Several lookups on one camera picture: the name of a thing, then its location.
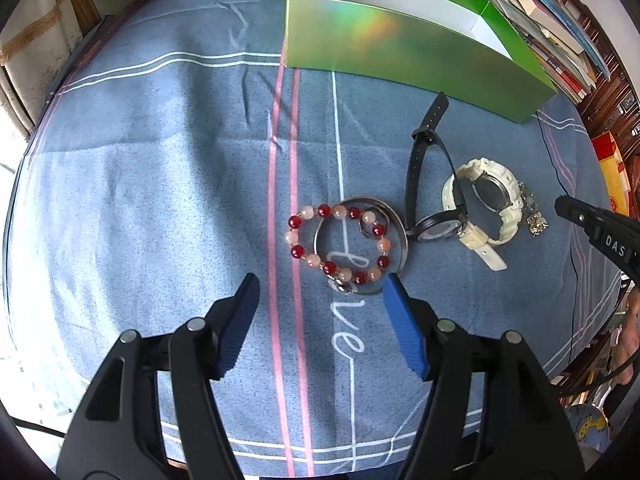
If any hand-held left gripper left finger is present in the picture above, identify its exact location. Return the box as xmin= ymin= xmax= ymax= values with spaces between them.
xmin=56 ymin=272 xmax=261 ymax=480

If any red and yellow box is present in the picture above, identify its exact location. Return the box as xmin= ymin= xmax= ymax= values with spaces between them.
xmin=591 ymin=131 xmax=632 ymax=218

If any red and pink beaded bracelet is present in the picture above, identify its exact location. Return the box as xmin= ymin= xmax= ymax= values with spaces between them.
xmin=286 ymin=203 xmax=393 ymax=295

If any black wrist watch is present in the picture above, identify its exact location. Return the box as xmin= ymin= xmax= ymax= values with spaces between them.
xmin=404 ymin=92 xmax=471 ymax=245

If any white wrist watch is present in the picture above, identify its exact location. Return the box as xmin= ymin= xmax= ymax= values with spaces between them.
xmin=441 ymin=157 xmax=526 ymax=272

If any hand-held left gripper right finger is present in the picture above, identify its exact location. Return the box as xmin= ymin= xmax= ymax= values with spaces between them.
xmin=381 ymin=272 xmax=586 ymax=480

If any green cardboard box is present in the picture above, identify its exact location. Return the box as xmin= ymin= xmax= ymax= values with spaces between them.
xmin=284 ymin=0 xmax=558 ymax=124

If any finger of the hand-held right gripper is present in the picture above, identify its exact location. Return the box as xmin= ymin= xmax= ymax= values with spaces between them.
xmin=555 ymin=195 xmax=601 ymax=248

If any silver metal bangle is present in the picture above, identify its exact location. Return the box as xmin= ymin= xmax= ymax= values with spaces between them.
xmin=312 ymin=196 xmax=410 ymax=297

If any green stone charm bracelet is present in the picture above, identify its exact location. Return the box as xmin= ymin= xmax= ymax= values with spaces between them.
xmin=520 ymin=182 xmax=542 ymax=214

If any dark carved wooden cabinet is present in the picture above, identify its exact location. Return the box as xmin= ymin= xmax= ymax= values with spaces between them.
xmin=557 ymin=0 xmax=640 ymax=156

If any person's right hand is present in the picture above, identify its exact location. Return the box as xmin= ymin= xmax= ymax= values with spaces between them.
xmin=616 ymin=290 xmax=640 ymax=387

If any giraffe print item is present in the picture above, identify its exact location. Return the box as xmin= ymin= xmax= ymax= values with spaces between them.
xmin=565 ymin=405 xmax=613 ymax=453

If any pile of books and papers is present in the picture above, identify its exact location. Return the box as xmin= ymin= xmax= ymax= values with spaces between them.
xmin=470 ymin=0 xmax=613 ymax=103

